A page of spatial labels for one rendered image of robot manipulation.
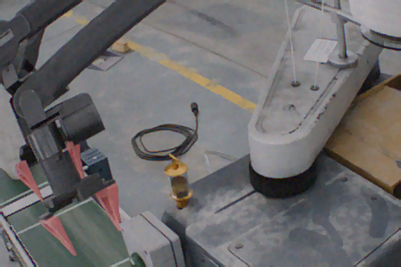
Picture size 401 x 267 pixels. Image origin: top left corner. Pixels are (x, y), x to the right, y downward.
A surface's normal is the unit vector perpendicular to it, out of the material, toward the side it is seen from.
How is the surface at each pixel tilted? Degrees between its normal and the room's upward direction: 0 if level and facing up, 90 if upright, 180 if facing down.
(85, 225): 0
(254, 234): 0
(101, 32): 65
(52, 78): 70
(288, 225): 0
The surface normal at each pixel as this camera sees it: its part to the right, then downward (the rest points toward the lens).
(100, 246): -0.14, -0.85
